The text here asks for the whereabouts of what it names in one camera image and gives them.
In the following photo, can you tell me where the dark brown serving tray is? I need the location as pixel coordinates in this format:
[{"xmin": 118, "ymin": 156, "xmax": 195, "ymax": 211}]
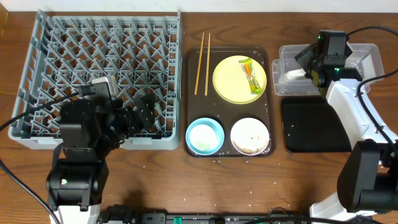
[{"xmin": 183, "ymin": 46, "xmax": 277, "ymax": 158}]

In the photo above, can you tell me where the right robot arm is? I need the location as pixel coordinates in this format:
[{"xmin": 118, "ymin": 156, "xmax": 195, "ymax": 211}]
[{"xmin": 295, "ymin": 30, "xmax": 397, "ymax": 223}]

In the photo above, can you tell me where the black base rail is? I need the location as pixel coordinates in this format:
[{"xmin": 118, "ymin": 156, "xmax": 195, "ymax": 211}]
[{"xmin": 99, "ymin": 204, "xmax": 383, "ymax": 224}]

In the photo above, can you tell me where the green orange snack wrapper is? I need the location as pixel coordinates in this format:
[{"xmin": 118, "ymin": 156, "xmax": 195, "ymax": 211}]
[{"xmin": 238, "ymin": 57, "xmax": 262, "ymax": 95}]

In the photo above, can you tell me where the white plastic cup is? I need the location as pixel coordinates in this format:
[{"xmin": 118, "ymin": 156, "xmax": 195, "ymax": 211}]
[{"xmin": 188, "ymin": 124, "xmax": 219, "ymax": 152}]

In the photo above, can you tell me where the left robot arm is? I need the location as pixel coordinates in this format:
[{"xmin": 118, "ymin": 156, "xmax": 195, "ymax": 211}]
[{"xmin": 46, "ymin": 93, "xmax": 155, "ymax": 223}]

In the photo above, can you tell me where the black flat tray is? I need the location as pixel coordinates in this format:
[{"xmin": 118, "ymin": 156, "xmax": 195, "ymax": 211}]
[{"xmin": 281, "ymin": 96, "xmax": 351, "ymax": 153}]

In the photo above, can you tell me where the white crumpled napkin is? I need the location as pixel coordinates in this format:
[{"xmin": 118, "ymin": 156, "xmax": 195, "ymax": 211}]
[{"xmin": 279, "ymin": 68, "xmax": 307, "ymax": 85}]

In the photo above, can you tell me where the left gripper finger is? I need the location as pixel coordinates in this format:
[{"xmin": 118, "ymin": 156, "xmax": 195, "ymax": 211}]
[
  {"xmin": 132, "ymin": 93, "xmax": 155, "ymax": 131},
  {"xmin": 117, "ymin": 126, "xmax": 140, "ymax": 148}
]

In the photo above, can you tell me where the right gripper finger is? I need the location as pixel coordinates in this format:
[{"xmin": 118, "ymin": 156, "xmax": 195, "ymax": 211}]
[
  {"xmin": 304, "ymin": 63, "xmax": 317, "ymax": 80},
  {"xmin": 294, "ymin": 43, "xmax": 317, "ymax": 62}
]

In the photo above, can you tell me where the light blue bowl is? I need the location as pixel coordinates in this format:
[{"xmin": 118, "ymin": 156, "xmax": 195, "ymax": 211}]
[{"xmin": 185, "ymin": 118, "xmax": 224, "ymax": 156}]

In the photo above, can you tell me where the grey plastic dishwasher rack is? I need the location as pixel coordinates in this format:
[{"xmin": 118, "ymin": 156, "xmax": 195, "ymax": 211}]
[{"xmin": 8, "ymin": 11, "xmax": 183, "ymax": 150}]

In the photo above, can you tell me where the white pink bowl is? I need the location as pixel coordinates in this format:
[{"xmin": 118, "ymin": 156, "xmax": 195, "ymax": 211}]
[{"xmin": 230, "ymin": 118, "xmax": 271, "ymax": 156}]

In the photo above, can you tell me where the clear plastic waste bin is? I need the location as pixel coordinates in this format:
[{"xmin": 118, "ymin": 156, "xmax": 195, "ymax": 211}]
[{"xmin": 272, "ymin": 44, "xmax": 384, "ymax": 96}]

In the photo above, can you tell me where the yellow round plate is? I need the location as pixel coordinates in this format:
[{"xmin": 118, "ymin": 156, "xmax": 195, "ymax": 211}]
[{"xmin": 213, "ymin": 55, "xmax": 267, "ymax": 105}]

